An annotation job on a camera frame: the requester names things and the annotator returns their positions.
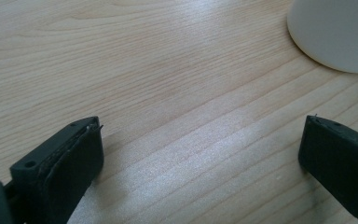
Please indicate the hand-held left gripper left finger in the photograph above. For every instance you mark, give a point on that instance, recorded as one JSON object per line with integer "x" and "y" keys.
{"x": 65, "y": 168}

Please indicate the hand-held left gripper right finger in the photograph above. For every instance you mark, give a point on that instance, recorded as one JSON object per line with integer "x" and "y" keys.
{"x": 341, "y": 161}

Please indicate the round grey disc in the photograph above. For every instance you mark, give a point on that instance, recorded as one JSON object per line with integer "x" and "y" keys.
{"x": 338, "y": 31}

